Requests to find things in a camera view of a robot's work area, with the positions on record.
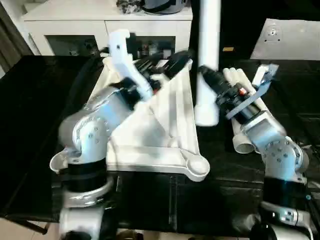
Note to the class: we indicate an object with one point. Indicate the grey helmet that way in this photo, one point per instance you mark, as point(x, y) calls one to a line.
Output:
point(162, 6)

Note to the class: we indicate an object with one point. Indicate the white plastic table top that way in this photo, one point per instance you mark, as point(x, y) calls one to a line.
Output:
point(170, 120)

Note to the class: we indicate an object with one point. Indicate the black box with gold label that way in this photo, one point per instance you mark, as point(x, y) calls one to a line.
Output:
point(237, 25)

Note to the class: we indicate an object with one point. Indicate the black work mat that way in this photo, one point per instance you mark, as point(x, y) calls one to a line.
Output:
point(37, 112)

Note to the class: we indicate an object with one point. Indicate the grey curtain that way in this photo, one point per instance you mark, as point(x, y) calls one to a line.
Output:
point(12, 32)

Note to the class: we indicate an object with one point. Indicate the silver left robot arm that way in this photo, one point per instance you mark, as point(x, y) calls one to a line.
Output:
point(85, 135)

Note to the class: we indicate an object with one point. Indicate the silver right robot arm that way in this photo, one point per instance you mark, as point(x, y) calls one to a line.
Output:
point(275, 147)

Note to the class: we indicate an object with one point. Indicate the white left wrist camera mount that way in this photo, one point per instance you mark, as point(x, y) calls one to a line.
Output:
point(120, 55)

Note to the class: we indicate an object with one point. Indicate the white glass-door cabinet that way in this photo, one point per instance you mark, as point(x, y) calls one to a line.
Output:
point(75, 27)

